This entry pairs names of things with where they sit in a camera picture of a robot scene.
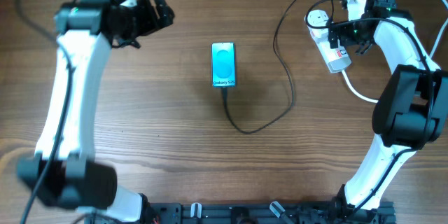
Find white USB charger plug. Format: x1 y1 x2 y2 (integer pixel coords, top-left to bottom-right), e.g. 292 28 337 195
308 26 328 42

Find black USB charging cable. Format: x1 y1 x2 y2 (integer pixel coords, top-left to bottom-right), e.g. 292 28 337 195
220 0 335 135

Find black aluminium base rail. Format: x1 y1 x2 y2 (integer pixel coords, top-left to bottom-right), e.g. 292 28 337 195
142 202 397 224

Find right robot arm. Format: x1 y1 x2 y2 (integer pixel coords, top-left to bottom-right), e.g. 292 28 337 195
328 0 447 214

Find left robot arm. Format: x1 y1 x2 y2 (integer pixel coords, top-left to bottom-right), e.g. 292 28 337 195
15 0 175 223

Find white power strip cord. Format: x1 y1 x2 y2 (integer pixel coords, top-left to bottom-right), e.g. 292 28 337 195
341 16 448 104

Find Galaxy smartphone teal screen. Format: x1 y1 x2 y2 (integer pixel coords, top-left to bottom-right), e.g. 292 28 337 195
211 42 236 88

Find white power strip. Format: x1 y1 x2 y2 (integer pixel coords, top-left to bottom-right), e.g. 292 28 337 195
308 10 351 74

